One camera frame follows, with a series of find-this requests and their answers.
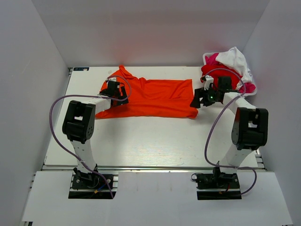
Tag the red t-shirt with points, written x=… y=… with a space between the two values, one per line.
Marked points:
x=217 y=71

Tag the pink t-shirt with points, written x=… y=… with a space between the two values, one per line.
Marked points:
x=230 y=64

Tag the white plastic basket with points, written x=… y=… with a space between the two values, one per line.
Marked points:
x=209 y=59

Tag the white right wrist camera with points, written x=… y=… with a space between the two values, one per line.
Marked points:
x=207 y=80

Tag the white t-shirt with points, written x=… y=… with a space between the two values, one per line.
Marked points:
x=235 y=60

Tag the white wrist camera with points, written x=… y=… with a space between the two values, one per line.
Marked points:
x=207 y=80
x=112 y=78

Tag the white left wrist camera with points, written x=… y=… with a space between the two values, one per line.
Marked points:
x=112 y=78

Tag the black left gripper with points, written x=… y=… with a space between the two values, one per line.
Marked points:
x=123 y=95

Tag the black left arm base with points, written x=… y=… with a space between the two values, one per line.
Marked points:
x=92 y=186

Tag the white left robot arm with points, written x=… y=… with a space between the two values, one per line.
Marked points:
x=79 y=122

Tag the orange t-shirt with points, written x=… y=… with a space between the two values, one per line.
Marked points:
x=154 y=98

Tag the blue table label sticker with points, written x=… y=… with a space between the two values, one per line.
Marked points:
x=80 y=68

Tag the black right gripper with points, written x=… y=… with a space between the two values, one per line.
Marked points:
x=200 y=93

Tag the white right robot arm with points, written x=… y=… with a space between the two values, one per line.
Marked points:
x=250 y=126

